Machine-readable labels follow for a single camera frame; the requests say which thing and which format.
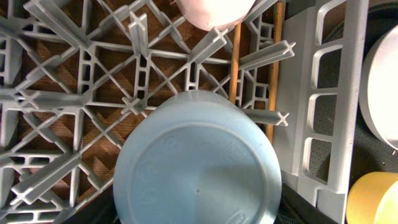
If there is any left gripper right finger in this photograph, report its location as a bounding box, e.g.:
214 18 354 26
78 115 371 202
275 183 338 224

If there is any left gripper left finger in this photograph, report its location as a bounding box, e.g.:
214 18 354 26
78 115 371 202
62 186 120 224

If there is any yellow bowl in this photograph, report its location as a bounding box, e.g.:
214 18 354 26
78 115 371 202
346 172 397 224

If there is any blue cup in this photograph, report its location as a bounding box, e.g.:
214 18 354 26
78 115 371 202
113 90 282 224

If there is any pink cup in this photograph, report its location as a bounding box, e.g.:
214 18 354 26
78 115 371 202
175 0 255 31

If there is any grey dishwasher rack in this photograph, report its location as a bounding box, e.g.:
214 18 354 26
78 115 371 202
1 1 369 223

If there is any round black tray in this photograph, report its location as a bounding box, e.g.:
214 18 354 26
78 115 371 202
318 1 397 186

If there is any grey round plate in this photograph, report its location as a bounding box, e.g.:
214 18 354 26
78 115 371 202
359 27 397 149

